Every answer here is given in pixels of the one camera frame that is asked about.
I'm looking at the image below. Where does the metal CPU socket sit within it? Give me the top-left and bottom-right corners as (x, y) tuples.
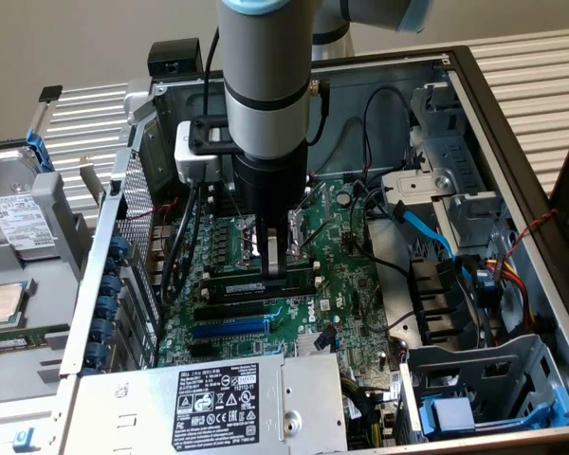
(236, 210), (310, 267)

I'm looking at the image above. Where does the aluminium bar with black cap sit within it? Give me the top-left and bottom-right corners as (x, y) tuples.
(28, 84), (64, 141)

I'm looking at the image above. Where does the black camera cable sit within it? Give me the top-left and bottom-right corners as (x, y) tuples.
(159, 26), (224, 305)

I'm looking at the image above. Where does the small metal bracket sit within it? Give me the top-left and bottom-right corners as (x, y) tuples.
(78, 155), (106, 206)

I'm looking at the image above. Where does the blue expansion slot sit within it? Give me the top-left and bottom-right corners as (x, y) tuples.
(193, 318), (270, 339)

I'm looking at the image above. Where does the green Dell motherboard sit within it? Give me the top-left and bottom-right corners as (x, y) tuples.
(152, 175), (405, 378)

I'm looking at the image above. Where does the silver power supply unit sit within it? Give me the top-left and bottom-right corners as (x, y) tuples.
(59, 351), (351, 455)

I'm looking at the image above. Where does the yellow black power wire bundle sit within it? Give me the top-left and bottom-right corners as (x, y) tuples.
(340, 375), (395, 451)

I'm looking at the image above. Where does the silver hard disk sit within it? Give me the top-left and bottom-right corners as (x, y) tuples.
(0, 147), (61, 263)

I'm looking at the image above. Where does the grey wire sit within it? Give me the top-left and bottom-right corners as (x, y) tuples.
(363, 291), (416, 333)

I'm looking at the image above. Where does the thin metal locking lever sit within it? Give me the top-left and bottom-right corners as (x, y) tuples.
(220, 182), (248, 225)
(296, 181), (327, 215)

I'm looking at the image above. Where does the red black twisted wire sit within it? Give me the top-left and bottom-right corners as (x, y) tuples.
(508, 208), (560, 261)
(122, 197), (180, 222)

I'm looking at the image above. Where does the black cable brass connector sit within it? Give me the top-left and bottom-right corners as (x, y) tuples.
(304, 78), (334, 147)

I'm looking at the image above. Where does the open grey PC case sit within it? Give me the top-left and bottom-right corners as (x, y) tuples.
(59, 45), (569, 455)

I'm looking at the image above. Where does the grey parts rack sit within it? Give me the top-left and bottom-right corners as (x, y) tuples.
(0, 136), (99, 413)

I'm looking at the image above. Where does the light blue flat wire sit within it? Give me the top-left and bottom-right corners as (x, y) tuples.
(391, 200), (456, 261)

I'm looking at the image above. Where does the long black expansion slot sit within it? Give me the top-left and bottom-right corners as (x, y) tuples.
(193, 300), (266, 322)

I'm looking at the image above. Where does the thin black looped wire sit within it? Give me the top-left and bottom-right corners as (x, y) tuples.
(312, 118), (367, 180)
(361, 86), (414, 174)

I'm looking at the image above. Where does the green RAM stick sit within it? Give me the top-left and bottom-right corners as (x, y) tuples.
(0, 331), (46, 353)
(199, 267), (324, 300)

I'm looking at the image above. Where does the silver chipset heatsink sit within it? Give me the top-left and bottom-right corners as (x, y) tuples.
(295, 333), (339, 357)

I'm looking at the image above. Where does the blue plastic disk rail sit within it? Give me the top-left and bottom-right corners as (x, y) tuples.
(23, 130), (53, 174)

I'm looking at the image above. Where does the silver CPU chip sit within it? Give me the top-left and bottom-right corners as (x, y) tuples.
(0, 282), (29, 329)

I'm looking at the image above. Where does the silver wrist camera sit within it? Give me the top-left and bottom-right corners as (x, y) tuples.
(174, 116), (241, 185)

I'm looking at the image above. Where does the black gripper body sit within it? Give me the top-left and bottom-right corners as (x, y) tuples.
(230, 140), (310, 225)

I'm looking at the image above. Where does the black wire with plug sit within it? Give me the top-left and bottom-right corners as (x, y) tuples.
(314, 323), (339, 353)

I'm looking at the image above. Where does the blue plastic disk caddy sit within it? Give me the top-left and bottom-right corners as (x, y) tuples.
(419, 388), (569, 440)

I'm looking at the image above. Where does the grey metal disk bay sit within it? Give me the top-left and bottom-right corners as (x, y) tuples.
(397, 334), (569, 445)

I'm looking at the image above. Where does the red yellow power wire bundle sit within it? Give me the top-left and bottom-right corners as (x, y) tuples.
(483, 253), (540, 333)

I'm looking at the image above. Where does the black box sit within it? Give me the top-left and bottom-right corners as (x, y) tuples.
(146, 38), (205, 81)

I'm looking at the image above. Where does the blue wire with plug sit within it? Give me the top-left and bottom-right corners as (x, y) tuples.
(459, 263), (499, 309)

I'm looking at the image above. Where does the black plastic fan shroud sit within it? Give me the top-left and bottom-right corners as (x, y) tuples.
(407, 258), (483, 345)

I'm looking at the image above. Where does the grey metal drive cage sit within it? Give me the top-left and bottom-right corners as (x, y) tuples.
(378, 80), (511, 250)

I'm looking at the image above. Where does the thick black wire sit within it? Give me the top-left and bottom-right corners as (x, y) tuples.
(353, 178), (412, 279)

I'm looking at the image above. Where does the small blue plastic clip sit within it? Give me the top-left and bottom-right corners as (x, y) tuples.
(11, 427), (36, 452)

